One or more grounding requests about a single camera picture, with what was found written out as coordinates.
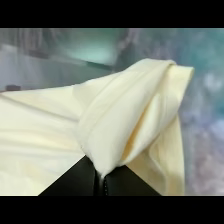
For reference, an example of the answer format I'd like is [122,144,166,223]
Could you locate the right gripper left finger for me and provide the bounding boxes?
[38,154,101,197]

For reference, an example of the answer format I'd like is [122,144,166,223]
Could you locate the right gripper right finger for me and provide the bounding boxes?
[101,164,162,197]

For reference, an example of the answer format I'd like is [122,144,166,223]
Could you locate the cream shirt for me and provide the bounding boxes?
[0,58,195,197]

